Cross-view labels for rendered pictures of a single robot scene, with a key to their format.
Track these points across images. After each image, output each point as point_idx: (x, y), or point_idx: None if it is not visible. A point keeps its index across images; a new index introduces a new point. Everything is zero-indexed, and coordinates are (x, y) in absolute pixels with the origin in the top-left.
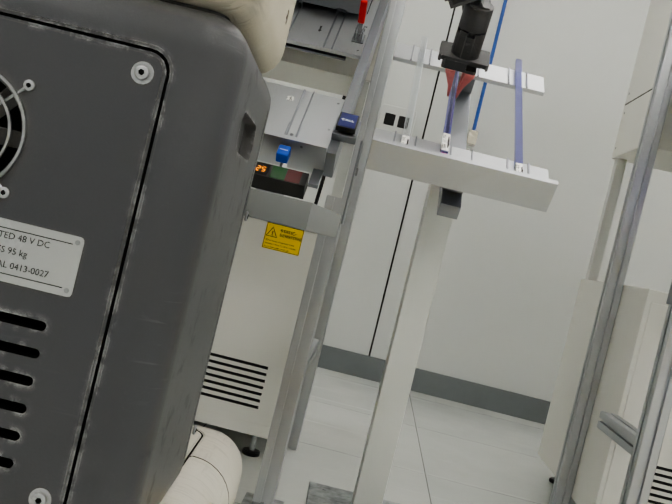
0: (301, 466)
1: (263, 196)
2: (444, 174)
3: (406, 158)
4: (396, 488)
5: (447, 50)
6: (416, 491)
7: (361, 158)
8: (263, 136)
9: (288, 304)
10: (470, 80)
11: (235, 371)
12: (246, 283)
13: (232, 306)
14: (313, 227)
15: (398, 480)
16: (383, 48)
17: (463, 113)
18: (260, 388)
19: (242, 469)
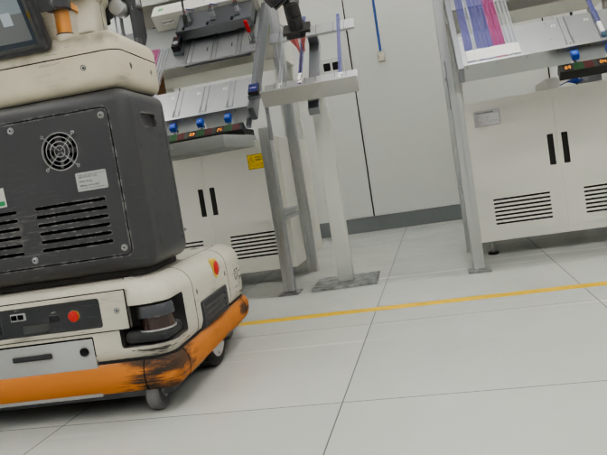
0: (318, 275)
1: (202, 140)
2: (301, 94)
3: (279, 95)
4: (373, 267)
5: (286, 30)
6: (385, 265)
7: None
8: (215, 113)
9: None
10: (304, 40)
11: (262, 238)
12: (249, 191)
13: (247, 206)
14: (230, 144)
15: (376, 264)
16: None
17: (315, 56)
18: None
19: (283, 285)
